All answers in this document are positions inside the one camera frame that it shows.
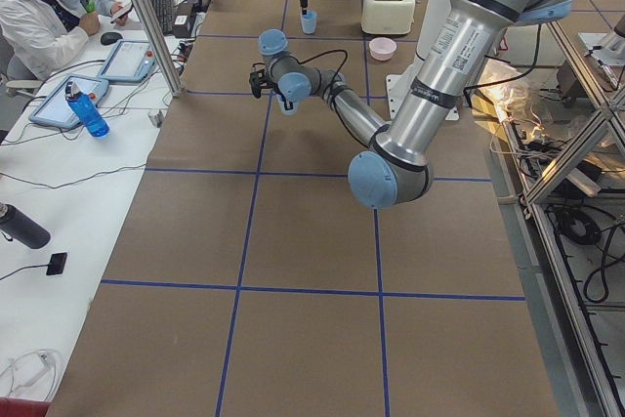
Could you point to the cream toaster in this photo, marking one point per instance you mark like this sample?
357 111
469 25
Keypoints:
387 17

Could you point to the teach pendant tablet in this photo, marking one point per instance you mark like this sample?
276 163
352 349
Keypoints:
130 61
55 111

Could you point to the aluminium frame post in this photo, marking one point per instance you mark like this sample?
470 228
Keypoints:
157 41

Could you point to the blue water bottle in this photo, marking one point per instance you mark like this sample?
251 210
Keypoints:
85 110

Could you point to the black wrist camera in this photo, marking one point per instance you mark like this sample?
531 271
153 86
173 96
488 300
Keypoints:
257 80

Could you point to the far teach pendant tablet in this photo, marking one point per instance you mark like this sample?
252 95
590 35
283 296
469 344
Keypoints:
130 61

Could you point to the near teach pendant tablet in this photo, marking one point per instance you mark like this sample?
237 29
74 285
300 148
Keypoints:
55 111

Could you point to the black water bottle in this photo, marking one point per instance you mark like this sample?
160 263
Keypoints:
21 228

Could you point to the crumpled plastic bag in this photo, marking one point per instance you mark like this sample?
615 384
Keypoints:
519 99

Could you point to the black keyboard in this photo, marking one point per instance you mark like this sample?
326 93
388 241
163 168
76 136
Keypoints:
164 12

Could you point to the pink bowl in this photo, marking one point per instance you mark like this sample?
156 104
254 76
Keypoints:
382 49

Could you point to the person in white coat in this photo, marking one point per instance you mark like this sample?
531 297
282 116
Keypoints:
47 35

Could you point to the black computer mouse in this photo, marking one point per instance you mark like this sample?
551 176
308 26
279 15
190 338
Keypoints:
110 38

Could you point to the light blue cup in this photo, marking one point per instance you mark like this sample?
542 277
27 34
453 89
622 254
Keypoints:
287 107
308 22

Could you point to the small black square device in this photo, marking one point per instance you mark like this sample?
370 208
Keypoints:
56 264

